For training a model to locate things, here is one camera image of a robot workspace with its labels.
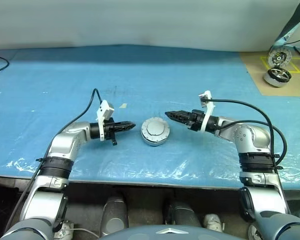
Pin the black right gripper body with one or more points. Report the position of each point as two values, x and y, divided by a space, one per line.
196 120

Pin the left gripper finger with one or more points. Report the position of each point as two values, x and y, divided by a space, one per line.
123 129
123 124

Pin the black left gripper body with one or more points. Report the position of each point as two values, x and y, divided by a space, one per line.
110 128

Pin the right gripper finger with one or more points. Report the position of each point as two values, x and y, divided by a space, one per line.
178 114
182 120

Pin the round silver rotor disc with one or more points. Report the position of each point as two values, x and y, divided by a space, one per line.
155 128

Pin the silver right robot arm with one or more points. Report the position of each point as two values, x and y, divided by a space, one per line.
250 137

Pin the spare silver motor housing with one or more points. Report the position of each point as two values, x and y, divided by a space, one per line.
276 78

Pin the spare motor cover circuit board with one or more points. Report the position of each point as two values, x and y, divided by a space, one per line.
279 57

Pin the beige tape piece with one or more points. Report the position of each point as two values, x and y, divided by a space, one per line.
123 105

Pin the blue table mat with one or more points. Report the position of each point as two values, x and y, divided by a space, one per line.
150 162

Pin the brown cardboard sheet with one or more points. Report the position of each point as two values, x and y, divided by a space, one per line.
255 75

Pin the dark grey rounded cover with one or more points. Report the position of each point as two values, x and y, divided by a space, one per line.
115 215
182 212

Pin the white sneaker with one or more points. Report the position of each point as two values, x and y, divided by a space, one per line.
212 221
253 232

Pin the grey robot chest shell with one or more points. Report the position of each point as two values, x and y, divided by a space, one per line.
150 235

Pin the white crumpled bundle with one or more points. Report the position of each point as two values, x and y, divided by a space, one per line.
66 230

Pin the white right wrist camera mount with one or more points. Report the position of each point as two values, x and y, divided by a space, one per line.
208 110

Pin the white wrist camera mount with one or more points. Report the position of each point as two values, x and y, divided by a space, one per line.
208 110
103 110

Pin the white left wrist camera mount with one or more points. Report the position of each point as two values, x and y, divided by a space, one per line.
103 110

